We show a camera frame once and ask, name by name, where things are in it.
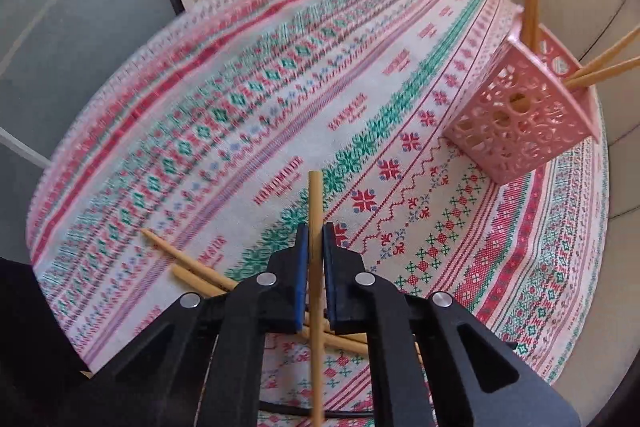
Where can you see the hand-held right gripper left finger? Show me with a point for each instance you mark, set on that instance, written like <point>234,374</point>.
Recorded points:
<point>300,277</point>

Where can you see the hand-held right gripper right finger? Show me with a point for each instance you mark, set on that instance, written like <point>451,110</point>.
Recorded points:
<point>330,277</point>

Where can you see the pink perforated utensil holder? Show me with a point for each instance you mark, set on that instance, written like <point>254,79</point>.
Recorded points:
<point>515,132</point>

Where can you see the patterned red green tablecloth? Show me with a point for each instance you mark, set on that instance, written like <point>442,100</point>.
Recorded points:
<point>250,107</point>

